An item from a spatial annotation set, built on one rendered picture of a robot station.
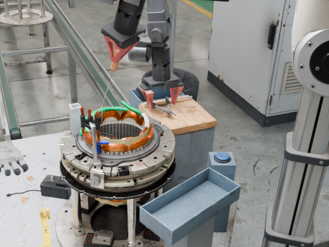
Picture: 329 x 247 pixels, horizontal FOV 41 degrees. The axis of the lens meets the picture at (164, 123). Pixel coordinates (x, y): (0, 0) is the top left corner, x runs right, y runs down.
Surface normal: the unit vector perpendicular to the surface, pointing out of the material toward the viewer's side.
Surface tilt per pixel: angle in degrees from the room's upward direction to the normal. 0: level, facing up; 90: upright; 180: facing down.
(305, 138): 90
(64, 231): 0
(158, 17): 90
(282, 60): 90
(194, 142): 90
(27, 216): 0
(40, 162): 0
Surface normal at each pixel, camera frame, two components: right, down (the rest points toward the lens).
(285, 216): -0.25, 0.47
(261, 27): -0.92, 0.15
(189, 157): 0.43, 0.46
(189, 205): 0.04, -0.87
